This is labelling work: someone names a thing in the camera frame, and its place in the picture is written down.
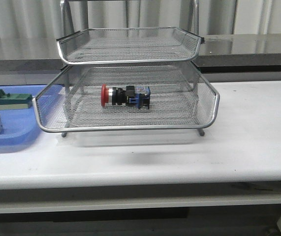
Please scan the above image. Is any silver mesh tray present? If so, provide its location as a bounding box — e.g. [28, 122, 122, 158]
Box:
[57, 27, 203, 65]
[33, 61, 219, 133]

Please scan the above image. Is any red emergency stop button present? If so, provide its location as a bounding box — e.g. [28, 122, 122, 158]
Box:
[100, 84, 151, 109]

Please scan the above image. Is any blue plastic tray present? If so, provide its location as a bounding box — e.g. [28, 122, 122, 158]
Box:
[0, 85, 45, 147]

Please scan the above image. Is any green terminal block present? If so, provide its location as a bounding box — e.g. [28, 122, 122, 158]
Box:
[0, 89, 32, 110]

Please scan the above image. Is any grey metal rack frame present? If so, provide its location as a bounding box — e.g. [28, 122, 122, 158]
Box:
[59, 0, 205, 138]

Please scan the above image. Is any grey stone counter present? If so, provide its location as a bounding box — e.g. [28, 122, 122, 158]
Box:
[0, 34, 281, 73]

